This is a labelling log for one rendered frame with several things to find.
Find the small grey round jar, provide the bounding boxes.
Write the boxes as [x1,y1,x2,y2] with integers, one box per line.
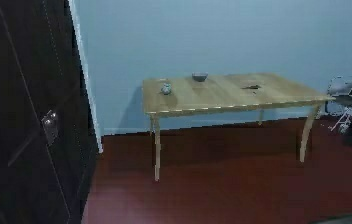
[160,81,173,96]

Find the grey bowl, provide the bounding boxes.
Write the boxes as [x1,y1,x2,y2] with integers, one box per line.
[191,71,209,83]

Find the light wooden table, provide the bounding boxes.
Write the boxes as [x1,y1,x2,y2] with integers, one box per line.
[141,72,336,183]

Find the white metal frame chair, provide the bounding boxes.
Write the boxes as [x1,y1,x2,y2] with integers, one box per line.
[324,75,352,134]

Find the dark brown room door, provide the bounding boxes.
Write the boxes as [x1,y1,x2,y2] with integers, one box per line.
[0,0,100,224]

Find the silver door handle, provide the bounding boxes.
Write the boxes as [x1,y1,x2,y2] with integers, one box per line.
[40,110,60,146]

